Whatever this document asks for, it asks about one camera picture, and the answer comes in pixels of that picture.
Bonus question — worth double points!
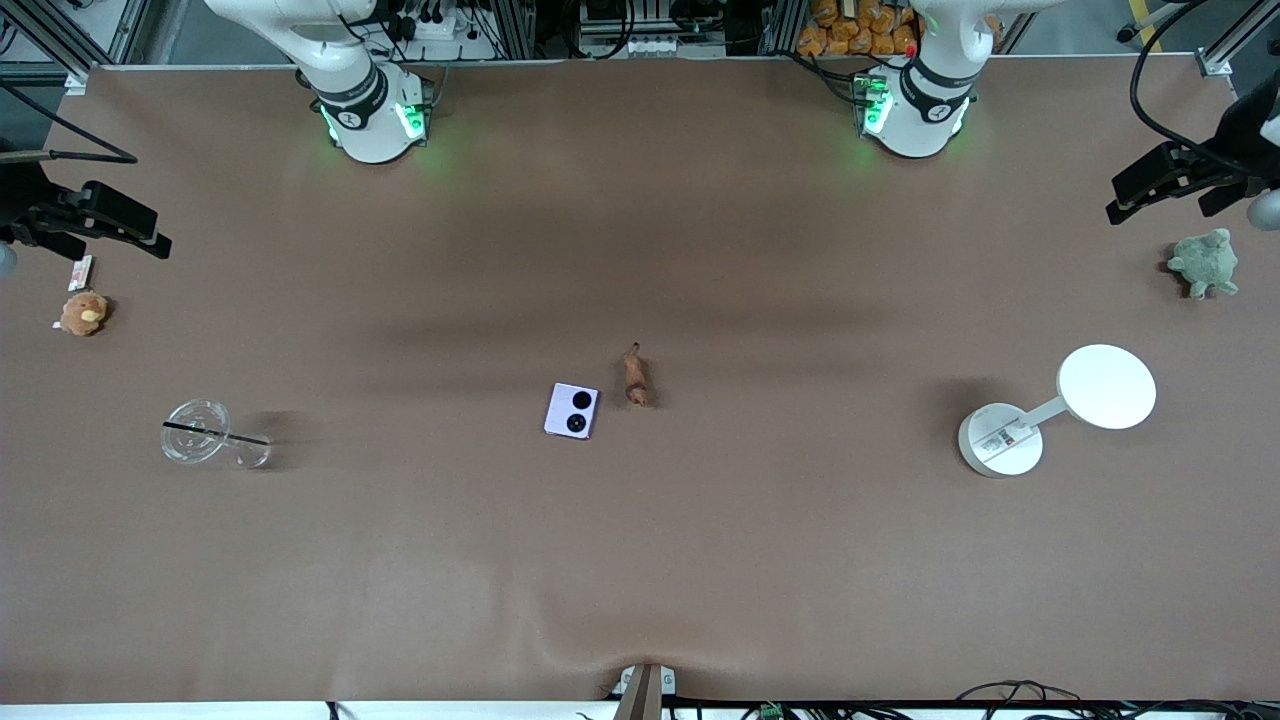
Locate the brown lion figurine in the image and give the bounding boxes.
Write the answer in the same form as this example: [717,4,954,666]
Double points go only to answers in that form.
[623,343,652,407]

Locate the lilac flip phone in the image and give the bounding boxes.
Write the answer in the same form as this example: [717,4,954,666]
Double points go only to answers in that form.
[543,382,601,441]

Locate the green plush turtle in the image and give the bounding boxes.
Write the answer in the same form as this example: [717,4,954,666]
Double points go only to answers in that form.
[1167,228,1241,300]

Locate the brown plush toy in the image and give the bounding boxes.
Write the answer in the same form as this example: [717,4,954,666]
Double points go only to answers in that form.
[58,291,110,337]

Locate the white round desk lamp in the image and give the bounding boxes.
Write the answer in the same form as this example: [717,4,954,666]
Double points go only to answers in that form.
[957,344,1158,479]

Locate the clear plastic cup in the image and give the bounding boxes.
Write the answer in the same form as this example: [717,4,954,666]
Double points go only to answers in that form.
[160,399,273,471]

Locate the black drinking straw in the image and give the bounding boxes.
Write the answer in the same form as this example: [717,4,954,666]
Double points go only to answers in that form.
[162,421,270,447]

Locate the orange plush toy pile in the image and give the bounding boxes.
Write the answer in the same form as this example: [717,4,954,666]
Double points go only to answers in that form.
[796,0,921,58]

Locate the white power strip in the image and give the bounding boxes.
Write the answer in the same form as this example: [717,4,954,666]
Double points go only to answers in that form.
[398,10,473,43]

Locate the brown table cover sheet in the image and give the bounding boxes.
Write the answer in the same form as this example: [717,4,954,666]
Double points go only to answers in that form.
[0,55,1280,706]

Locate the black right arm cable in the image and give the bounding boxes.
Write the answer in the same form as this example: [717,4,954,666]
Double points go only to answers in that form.
[0,84,139,165]

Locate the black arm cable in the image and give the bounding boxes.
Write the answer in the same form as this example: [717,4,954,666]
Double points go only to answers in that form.
[1129,0,1227,153]
[0,84,139,165]

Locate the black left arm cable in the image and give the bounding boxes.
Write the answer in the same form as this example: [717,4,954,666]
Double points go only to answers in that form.
[1129,0,1227,153]

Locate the aluminium frame profile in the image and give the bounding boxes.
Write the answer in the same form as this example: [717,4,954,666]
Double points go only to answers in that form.
[1195,0,1280,79]
[0,0,97,96]

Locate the black floor cable bundle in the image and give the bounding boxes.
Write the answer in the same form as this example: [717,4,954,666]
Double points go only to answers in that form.
[955,680,1089,720]

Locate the grey table edge bracket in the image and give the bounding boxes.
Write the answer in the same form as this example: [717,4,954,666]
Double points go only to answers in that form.
[612,663,677,720]

